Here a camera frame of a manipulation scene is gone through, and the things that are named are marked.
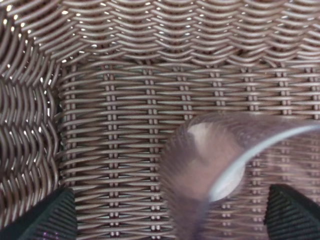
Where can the dark brown wicker basket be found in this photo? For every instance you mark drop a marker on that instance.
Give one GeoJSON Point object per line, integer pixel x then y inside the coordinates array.
{"type": "Point", "coordinates": [90, 90]}

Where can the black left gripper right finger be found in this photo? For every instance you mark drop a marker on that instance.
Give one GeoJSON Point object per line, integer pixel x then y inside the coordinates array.
{"type": "Point", "coordinates": [291, 215]}

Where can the translucent pink plastic cup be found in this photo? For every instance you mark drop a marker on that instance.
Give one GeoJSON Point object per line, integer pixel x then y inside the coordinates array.
{"type": "Point", "coordinates": [217, 168]}

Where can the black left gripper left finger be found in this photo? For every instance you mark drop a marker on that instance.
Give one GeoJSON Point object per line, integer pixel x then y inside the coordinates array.
{"type": "Point", "coordinates": [53, 218]}

